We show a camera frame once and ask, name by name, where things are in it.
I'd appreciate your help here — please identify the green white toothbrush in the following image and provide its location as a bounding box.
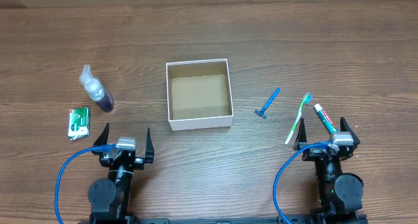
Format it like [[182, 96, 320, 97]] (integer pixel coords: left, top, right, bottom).
[[284, 92, 312, 145]]

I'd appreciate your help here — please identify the left blue cable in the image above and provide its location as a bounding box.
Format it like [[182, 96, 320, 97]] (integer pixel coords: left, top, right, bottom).
[[54, 144, 117, 224]]

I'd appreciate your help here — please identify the green Dettol soap bar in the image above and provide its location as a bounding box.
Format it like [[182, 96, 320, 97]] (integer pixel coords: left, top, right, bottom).
[[67, 107, 90, 140]]

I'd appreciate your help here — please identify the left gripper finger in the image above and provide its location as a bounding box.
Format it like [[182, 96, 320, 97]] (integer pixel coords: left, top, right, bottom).
[[93, 123, 110, 148], [144, 128, 155, 163]]

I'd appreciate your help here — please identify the blue cable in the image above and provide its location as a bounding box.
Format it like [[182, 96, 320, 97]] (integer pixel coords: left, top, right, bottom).
[[54, 144, 117, 224], [272, 141, 334, 224]]

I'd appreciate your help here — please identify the clear spray bottle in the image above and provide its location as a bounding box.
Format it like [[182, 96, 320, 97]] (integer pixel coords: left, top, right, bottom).
[[79, 64, 114, 112]]

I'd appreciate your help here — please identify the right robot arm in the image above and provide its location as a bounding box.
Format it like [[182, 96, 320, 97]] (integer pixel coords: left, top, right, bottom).
[[302, 118, 368, 224]]

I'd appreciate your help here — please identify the white cardboard box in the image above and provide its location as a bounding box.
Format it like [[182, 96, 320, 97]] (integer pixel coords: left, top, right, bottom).
[[166, 59, 234, 131]]

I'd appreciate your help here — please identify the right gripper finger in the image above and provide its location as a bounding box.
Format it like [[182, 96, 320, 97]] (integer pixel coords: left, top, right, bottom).
[[293, 118, 308, 151], [340, 117, 361, 146]]

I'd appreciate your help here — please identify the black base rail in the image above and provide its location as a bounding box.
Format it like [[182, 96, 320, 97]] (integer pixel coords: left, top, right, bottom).
[[78, 213, 369, 224]]

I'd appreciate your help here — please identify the right blue cable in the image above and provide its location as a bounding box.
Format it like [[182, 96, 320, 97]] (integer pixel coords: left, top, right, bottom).
[[272, 141, 334, 224]]

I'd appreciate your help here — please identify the Colgate toothpaste tube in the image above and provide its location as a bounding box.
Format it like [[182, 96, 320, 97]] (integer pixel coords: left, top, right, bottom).
[[313, 103, 338, 134]]

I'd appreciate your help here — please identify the blue disposable razor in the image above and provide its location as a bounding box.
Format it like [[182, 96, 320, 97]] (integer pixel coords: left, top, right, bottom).
[[255, 88, 280, 119]]

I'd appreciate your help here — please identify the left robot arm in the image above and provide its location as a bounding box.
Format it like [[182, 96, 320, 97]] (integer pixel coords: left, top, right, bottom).
[[88, 125, 154, 223]]

